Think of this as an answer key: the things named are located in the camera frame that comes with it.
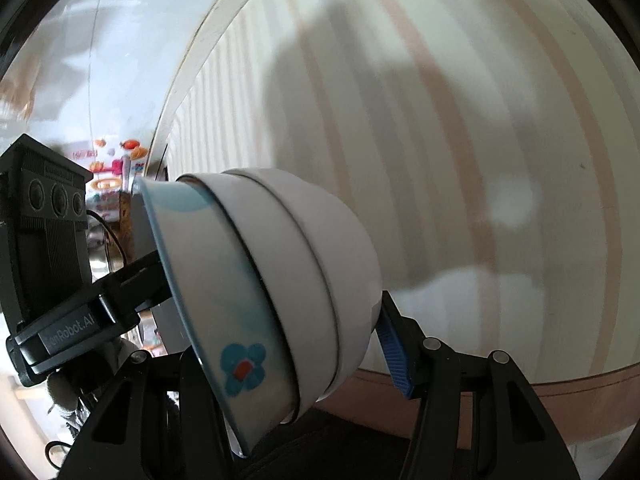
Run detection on white bowl blue flowers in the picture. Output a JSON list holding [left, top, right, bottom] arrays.
[[137, 179, 299, 455]]

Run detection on plain white bowl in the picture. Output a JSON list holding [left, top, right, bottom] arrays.
[[186, 174, 340, 413]]

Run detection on white bowl red flowers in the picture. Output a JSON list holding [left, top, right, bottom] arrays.
[[227, 168, 382, 400]]

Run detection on striped table mat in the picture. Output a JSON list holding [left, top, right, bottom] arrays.
[[166, 0, 639, 382]]

